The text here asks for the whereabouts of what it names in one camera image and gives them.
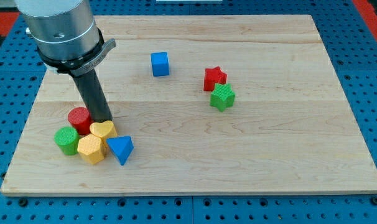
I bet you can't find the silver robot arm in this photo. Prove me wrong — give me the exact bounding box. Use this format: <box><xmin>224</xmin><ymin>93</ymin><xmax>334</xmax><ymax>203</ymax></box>
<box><xmin>15</xmin><ymin>0</ymin><xmax>116</xmax><ymax>77</ymax></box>

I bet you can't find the blue cube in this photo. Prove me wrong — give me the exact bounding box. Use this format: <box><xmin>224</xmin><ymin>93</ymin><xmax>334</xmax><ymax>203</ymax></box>
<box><xmin>151</xmin><ymin>52</ymin><xmax>169</xmax><ymax>77</ymax></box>

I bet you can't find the yellow heart block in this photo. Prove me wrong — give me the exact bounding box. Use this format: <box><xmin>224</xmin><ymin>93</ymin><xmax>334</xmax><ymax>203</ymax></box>
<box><xmin>90</xmin><ymin>120</ymin><xmax>118</xmax><ymax>147</ymax></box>

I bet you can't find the wooden board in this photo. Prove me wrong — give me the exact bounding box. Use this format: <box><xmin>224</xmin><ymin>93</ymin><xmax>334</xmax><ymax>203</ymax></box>
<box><xmin>1</xmin><ymin>15</ymin><xmax>377</xmax><ymax>197</ymax></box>

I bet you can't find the green star block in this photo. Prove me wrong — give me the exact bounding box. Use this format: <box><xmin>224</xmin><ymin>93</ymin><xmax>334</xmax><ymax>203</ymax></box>
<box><xmin>210</xmin><ymin>83</ymin><xmax>235</xmax><ymax>112</ymax></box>

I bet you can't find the red star block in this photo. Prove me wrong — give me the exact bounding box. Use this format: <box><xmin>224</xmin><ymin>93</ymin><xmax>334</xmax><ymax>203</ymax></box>
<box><xmin>203</xmin><ymin>67</ymin><xmax>227</xmax><ymax>91</ymax></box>

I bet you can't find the blue triangle block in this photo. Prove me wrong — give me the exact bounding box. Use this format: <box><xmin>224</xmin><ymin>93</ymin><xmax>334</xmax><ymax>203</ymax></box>
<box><xmin>106</xmin><ymin>136</ymin><xmax>134</xmax><ymax>166</ymax></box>

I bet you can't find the yellow hexagon block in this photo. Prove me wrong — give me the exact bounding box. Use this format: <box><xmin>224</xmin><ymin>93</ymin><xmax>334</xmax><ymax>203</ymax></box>
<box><xmin>77</xmin><ymin>134</ymin><xmax>106</xmax><ymax>165</ymax></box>

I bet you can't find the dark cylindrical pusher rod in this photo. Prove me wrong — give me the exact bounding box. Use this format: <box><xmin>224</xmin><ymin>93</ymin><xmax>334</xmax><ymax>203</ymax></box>
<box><xmin>73</xmin><ymin>70</ymin><xmax>113</xmax><ymax>123</ymax></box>

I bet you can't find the red cylinder block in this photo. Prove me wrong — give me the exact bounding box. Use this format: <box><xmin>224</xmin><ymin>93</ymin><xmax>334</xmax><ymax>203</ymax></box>
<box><xmin>67</xmin><ymin>107</ymin><xmax>92</xmax><ymax>135</ymax></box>

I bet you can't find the green cylinder block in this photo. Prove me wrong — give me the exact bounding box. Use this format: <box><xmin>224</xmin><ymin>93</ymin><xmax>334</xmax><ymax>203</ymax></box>
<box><xmin>54</xmin><ymin>126</ymin><xmax>80</xmax><ymax>156</ymax></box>

